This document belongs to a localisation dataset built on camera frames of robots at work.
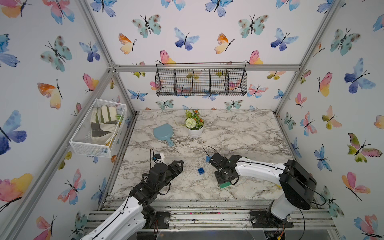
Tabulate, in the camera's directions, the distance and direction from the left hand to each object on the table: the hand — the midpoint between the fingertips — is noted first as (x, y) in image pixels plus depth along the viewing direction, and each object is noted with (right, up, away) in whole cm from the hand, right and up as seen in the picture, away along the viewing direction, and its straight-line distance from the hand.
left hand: (182, 163), depth 79 cm
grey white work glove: (-39, +21, -2) cm, 45 cm away
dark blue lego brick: (+10, -7, +10) cm, 16 cm away
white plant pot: (+7, +15, +23) cm, 28 cm away
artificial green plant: (+5, +23, +13) cm, 27 cm away
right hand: (+22, -9, +6) cm, 24 cm away
